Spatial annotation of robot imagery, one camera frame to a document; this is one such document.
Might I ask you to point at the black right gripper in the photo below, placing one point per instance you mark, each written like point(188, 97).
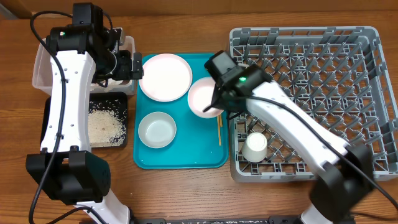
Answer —
point(218, 100)

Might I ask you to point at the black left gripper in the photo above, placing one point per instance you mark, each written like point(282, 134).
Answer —
point(127, 72)

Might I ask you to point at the pink bowl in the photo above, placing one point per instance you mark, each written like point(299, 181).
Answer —
point(200, 97)

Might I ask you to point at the large pink plate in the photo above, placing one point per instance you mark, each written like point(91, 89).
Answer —
point(167, 77)

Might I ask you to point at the rice food waste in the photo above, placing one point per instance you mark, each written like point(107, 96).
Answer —
point(105, 127)

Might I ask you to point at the white paper cup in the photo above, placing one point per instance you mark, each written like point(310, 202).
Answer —
point(254, 148)

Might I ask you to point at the grey bowl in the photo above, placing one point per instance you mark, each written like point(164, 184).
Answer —
point(157, 130)

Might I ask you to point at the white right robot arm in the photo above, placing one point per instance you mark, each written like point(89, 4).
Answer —
point(344, 171)

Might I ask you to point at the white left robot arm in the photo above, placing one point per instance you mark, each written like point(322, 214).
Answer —
point(65, 169)

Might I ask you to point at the clear plastic waste bin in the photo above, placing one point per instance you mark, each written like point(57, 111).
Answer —
point(42, 77)

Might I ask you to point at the grey dishwasher rack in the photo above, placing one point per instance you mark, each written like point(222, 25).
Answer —
point(337, 75)

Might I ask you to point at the black tray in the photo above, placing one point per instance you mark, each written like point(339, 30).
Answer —
point(118, 102)

